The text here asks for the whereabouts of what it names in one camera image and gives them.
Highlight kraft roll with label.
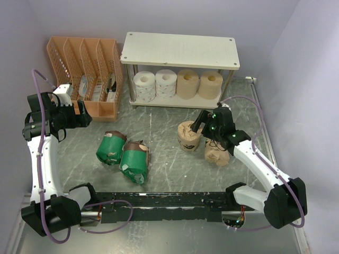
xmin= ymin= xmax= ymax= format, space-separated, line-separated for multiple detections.
xmin=177 ymin=121 xmax=202 ymax=151

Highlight beige paper roll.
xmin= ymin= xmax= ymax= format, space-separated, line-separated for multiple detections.
xmin=198 ymin=71 xmax=223 ymax=99
xmin=176 ymin=69 xmax=199 ymax=99

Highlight plain white paper roll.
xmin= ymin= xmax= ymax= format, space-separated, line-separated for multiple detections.
xmin=155 ymin=69 xmax=177 ymax=98

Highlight white red-dotted paper roll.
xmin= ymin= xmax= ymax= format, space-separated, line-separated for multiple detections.
xmin=133 ymin=71 xmax=156 ymax=102

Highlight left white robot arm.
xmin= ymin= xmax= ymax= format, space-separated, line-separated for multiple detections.
xmin=21 ymin=91 xmax=99 ymax=237

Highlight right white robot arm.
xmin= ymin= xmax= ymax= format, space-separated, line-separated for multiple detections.
xmin=190 ymin=106 xmax=307 ymax=229

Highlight white two-tier shelf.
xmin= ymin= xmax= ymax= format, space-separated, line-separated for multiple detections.
xmin=120 ymin=32 xmax=240 ymax=109

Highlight kraft wrapped roll with cartoon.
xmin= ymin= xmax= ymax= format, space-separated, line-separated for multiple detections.
xmin=204 ymin=139 xmax=230 ymax=167

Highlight papers in organizer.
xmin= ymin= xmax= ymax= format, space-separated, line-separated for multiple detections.
xmin=78 ymin=73 xmax=117 ymax=102

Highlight green wrapped roll left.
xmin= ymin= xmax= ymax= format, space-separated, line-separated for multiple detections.
xmin=96 ymin=130 xmax=127 ymax=165

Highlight green wrapped roll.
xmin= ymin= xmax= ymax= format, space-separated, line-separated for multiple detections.
xmin=96 ymin=130 xmax=127 ymax=165
xmin=120 ymin=140 xmax=149 ymax=185

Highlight orange plastic file organizer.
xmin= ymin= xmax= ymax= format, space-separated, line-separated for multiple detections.
xmin=47 ymin=37 xmax=124 ymax=122

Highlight green wrapped roll right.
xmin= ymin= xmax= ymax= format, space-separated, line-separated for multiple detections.
xmin=120 ymin=140 xmax=149 ymax=185

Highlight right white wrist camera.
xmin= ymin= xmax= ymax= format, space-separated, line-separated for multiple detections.
xmin=217 ymin=102 xmax=230 ymax=109

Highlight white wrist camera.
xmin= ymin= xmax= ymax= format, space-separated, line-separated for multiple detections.
xmin=217 ymin=102 xmax=230 ymax=109
xmin=52 ymin=84 xmax=73 ymax=106

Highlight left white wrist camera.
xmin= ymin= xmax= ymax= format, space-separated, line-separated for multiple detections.
xmin=52 ymin=84 xmax=73 ymax=106

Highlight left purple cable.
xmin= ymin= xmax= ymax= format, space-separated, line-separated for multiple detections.
xmin=31 ymin=69 xmax=134 ymax=243

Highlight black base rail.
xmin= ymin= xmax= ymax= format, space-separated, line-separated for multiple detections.
xmin=96 ymin=192 xmax=240 ymax=223

